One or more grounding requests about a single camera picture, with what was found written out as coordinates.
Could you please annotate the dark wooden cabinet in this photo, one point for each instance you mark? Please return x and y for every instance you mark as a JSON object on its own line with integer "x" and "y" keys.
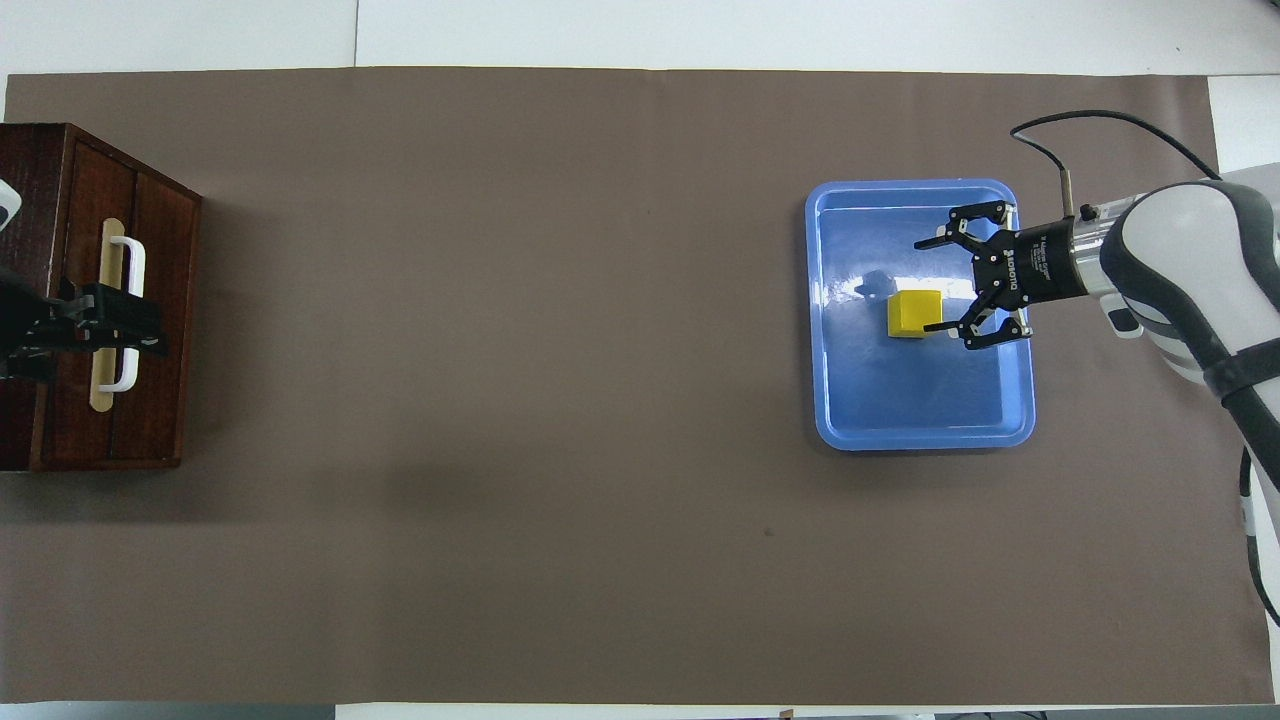
{"x": 30, "y": 160}

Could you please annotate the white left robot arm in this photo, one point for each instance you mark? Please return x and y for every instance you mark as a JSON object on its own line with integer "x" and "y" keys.
{"x": 8, "y": 205}

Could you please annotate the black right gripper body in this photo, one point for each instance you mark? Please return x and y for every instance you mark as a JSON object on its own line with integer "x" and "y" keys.
{"x": 1035, "y": 262}

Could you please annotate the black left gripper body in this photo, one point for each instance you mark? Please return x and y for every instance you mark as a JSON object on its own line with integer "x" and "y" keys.
{"x": 30, "y": 335}

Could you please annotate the yellow cube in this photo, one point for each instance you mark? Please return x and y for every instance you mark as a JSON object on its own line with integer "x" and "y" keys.
{"x": 915, "y": 313}

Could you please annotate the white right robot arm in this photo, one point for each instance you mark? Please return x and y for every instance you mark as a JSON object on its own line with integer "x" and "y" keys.
{"x": 1180, "y": 250}

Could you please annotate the brown table mat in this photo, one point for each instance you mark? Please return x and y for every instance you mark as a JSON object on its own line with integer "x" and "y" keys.
{"x": 550, "y": 400}

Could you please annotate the blue plastic tray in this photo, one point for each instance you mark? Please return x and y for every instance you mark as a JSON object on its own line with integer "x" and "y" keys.
{"x": 900, "y": 400}

